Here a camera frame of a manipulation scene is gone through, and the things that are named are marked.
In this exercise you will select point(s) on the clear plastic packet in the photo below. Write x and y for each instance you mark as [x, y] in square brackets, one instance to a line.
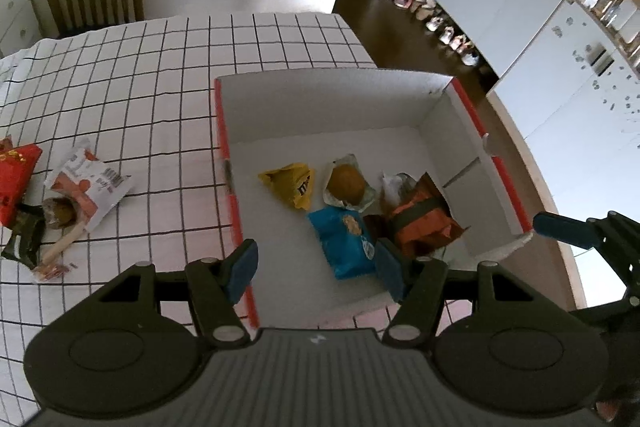
[395, 187]

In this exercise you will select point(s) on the group of glass bottles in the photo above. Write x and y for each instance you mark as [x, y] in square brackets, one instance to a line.
[607, 2]

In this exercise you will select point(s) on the red gold-print snack bag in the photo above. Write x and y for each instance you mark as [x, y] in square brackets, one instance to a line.
[15, 177]

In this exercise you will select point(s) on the yellow candy packet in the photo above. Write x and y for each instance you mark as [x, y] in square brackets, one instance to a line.
[290, 182]

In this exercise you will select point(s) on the red cardboard box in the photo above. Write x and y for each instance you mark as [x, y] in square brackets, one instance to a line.
[325, 107]

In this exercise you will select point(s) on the beige sausage stick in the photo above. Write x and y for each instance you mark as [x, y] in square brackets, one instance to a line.
[62, 244]

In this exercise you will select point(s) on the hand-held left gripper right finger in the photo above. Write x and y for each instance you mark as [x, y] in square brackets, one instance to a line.
[390, 269]

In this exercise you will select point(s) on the white sideboard with wooden top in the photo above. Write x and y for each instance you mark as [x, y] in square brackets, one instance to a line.
[15, 7]

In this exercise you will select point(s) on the white and red snack packet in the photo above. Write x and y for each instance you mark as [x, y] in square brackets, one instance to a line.
[85, 179]

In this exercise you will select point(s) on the row of shoes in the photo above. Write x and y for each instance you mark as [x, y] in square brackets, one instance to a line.
[435, 19]

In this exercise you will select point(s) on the round brown cookie packet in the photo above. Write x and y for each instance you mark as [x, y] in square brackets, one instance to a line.
[59, 213]

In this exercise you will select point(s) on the brown orange chip bag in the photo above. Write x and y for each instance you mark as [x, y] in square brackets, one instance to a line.
[420, 217]

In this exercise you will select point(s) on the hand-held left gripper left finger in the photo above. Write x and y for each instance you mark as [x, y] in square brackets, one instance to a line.
[242, 269]

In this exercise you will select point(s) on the blue snack packet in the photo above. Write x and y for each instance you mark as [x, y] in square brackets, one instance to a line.
[340, 242]

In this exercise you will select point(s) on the round pastry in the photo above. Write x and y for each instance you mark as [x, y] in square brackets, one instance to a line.
[345, 184]

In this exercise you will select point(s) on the dark green packet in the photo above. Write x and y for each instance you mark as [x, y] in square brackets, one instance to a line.
[25, 239]

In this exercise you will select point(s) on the white checkered tablecloth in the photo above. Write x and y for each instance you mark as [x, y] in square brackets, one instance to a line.
[125, 82]

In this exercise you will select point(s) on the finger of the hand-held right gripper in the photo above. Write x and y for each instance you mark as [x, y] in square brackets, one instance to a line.
[560, 229]

